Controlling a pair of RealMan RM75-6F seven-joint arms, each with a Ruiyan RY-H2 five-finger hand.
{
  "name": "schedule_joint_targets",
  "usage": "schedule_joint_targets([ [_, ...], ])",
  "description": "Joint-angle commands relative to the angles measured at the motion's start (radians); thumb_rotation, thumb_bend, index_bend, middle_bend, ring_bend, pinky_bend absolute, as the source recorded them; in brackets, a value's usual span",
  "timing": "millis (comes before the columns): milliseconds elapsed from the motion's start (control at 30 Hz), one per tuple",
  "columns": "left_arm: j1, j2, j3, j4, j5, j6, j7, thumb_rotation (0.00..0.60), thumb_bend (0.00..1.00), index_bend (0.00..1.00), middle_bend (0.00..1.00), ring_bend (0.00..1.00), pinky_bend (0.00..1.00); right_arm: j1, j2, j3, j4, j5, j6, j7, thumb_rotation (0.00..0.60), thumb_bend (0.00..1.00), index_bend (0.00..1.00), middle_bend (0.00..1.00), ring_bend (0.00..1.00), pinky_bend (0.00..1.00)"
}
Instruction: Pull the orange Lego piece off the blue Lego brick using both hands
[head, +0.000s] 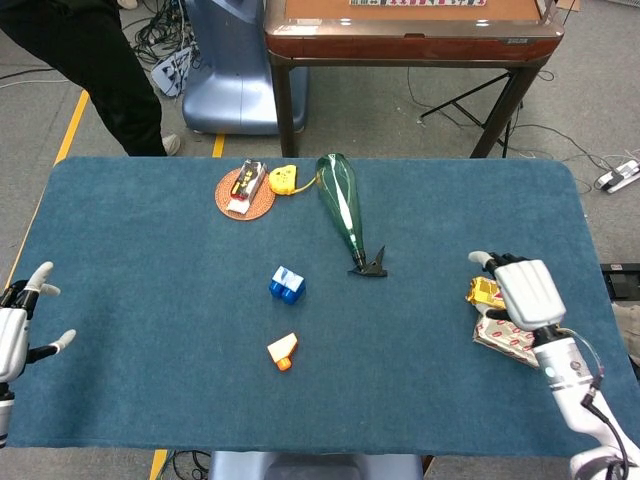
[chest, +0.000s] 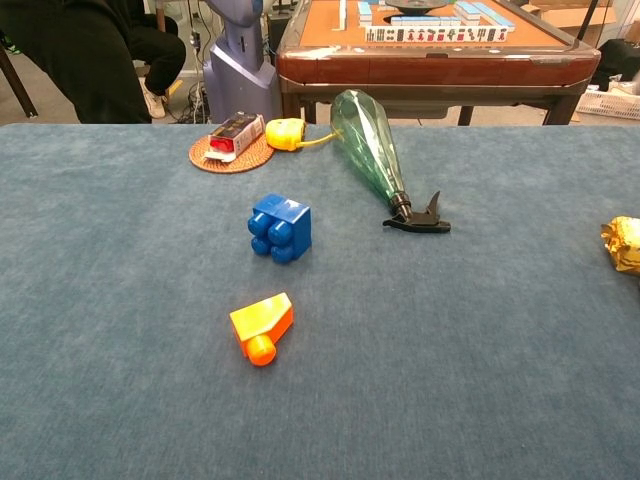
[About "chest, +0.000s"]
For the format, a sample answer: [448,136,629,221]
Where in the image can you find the blue four-stud building block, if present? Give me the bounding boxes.
[247,193,313,265]

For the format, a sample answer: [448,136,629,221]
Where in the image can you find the orange sloped building block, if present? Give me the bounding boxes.
[229,292,295,368]

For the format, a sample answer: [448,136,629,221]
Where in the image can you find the blue-backed mahjong tile rows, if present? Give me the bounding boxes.
[453,0,516,32]

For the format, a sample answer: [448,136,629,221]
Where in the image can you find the round woven rattan coaster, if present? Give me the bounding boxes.
[188,132,276,175]

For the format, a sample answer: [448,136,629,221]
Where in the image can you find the yellow tape measure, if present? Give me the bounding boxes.
[264,117,346,152]

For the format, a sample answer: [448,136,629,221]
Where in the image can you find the green spray bottle black trigger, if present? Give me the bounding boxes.
[329,88,452,235]

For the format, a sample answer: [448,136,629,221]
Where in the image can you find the red white small carton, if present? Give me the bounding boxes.
[202,112,266,164]

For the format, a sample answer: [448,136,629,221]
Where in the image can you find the brown mahjong table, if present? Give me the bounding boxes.
[274,0,602,126]

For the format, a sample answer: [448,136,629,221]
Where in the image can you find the blue table cloth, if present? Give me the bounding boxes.
[0,123,640,480]

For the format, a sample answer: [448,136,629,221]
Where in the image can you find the face-up mahjong tile row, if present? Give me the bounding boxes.
[364,25,509,44]

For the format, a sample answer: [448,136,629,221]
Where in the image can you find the blue-backed mahjong tile row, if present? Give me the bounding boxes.
[390,15,462,27]

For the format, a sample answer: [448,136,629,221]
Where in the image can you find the black dish on mahjong table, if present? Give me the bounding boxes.
[384,0,451,15]

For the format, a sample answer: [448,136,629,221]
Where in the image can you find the person in black clothes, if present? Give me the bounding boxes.
[0,0,187,125]

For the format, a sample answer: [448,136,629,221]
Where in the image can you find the gold foil snack packet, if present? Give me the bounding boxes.
[600,216,640,278]

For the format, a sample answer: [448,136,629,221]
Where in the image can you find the white plastic basket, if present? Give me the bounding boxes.
[574,87,640,121]

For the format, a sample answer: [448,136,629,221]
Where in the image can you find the dark slanted table leg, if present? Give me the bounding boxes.
[0,44,40,120]

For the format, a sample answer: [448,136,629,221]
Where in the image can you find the black tripod stand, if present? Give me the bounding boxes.
[574,0,600,44]

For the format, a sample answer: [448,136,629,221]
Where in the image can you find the black bag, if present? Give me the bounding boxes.
[597,38,640,93]

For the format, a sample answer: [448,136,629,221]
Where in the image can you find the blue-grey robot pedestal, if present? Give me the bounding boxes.
[202,0,284,125]

